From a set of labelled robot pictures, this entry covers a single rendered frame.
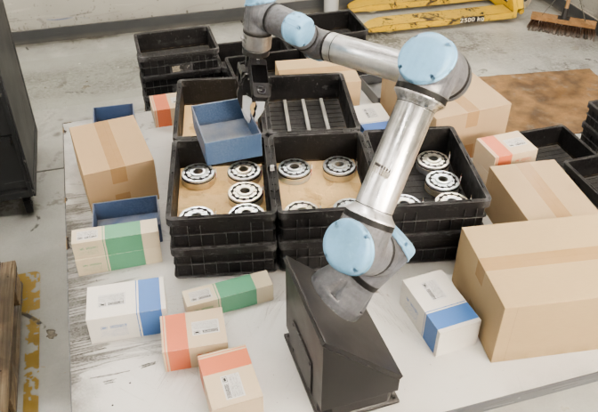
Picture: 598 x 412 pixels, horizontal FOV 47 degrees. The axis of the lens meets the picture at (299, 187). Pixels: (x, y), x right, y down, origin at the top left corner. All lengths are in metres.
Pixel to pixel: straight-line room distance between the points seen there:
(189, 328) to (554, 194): 1.13
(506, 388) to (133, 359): 0.93
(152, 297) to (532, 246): 1.00
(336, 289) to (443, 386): 0.38
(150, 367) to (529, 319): 0.94
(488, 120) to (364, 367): 1.20
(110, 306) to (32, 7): 3.59
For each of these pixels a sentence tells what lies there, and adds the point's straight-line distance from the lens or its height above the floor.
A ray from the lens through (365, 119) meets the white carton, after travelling 2.52.
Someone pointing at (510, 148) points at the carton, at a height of 0.85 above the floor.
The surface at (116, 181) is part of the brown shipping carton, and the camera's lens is 2.23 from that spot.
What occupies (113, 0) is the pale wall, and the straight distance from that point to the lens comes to 5.17.
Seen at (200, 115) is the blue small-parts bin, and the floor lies 1.11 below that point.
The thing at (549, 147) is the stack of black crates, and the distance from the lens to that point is 3.52.
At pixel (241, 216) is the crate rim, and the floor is 0.93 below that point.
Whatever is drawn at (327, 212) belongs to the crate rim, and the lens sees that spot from 1.85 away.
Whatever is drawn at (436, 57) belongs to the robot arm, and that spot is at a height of 1.47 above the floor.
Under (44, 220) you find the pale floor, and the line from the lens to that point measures 3.49.
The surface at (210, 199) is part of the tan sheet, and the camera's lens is 2.07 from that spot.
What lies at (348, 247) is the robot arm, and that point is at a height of 1.14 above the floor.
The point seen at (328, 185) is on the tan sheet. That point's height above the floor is 0.83.
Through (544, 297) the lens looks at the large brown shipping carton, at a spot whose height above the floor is 0.90.
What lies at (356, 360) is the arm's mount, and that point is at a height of 0.90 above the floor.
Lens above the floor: 2.09
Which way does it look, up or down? 37 degrees down
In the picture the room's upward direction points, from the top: straight up
